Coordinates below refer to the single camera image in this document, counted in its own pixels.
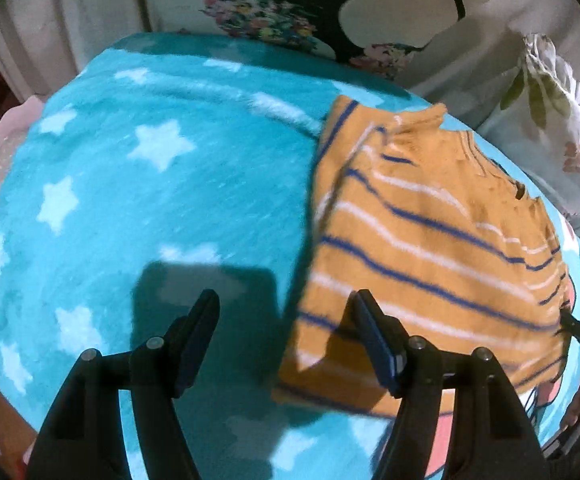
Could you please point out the pink dotted cloth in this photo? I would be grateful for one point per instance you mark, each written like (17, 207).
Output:
(9, 130)

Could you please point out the white leaf print pillow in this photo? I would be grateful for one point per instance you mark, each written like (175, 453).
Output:
(555, 125)

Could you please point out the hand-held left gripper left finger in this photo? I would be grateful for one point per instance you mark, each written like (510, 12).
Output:
(193, 355)

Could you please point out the white floral black print sheet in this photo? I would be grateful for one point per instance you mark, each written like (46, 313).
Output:
(290, 10)

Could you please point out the blue star print blanket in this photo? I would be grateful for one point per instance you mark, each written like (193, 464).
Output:
(159, 200)

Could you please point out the white curtain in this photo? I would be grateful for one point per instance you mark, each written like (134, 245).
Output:
(54, 15)

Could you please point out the orange striped small shirt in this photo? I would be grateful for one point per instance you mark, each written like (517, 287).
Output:
(420, 260)

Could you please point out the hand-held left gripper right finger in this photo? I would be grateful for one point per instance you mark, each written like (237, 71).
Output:
(379, 355)

